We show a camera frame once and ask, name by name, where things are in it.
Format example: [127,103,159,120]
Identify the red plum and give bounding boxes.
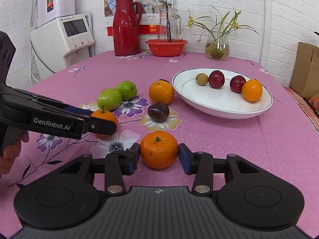
[229,75,246,94]
[208,70,225,89]

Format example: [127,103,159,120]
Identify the green apple front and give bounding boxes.
[97,88,122,111]

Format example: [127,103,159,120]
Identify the glass vase with plant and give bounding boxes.
[186,6,257,61]

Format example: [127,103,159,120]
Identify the pink floral tablecloth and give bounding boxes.
[1,52,318,237]

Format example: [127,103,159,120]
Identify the person's left hand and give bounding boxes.
[0,131,29,175]

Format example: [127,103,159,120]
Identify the brown cardboard box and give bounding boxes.
[289,42,319,100]

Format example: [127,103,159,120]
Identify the glass pitcher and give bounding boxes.
[158,8,181,42]

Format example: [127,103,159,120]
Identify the dark plum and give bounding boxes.
[148,101,170,122]

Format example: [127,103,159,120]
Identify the mandarin orange with stem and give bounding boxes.
[91,109,118,127]

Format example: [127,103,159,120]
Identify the brown kiwi fruit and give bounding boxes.
[196,73,209,86]

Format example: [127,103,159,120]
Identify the red plum front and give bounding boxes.
[229,75,246,94]

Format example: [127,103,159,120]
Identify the white water dispenser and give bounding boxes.
[30,14,95,80]

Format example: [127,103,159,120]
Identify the plastic bag with fruit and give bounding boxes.
[309,93,319,115]

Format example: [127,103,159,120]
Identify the red thermos jug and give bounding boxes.
[112,0,142,57]

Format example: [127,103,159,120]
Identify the red plastic basin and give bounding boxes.
[145,39,188,57]

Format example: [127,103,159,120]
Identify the white oval plate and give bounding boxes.
[172,68,273,119]

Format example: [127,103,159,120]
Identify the white water purifier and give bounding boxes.
[37,0,75,27]

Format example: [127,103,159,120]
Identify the large orange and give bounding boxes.
[242,79,263,103]
[149,79,174,105]

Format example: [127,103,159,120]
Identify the green apple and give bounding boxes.
[116,81,137,100]
[97,88,122,111]

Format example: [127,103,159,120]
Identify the plaid red cloth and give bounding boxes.
[283,86,318,132]

